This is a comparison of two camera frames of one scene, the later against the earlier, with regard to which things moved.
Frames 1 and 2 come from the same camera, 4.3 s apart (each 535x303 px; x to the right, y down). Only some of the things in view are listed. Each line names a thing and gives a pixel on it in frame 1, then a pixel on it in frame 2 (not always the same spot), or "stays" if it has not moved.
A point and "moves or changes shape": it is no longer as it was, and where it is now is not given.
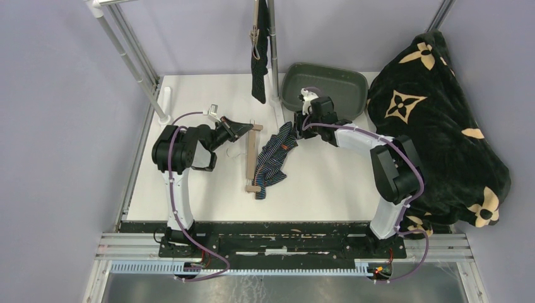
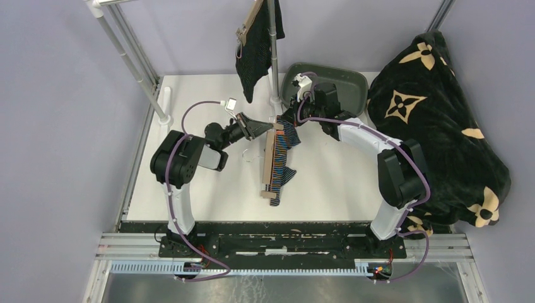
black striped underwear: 260,66 moves or changes shape
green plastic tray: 348,88 stays
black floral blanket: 416,93 stays
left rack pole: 98,6 stays
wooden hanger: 250,156 → 269,161
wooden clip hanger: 254,33 → 241,31
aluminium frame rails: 431,247 stays
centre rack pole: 272,14 stays
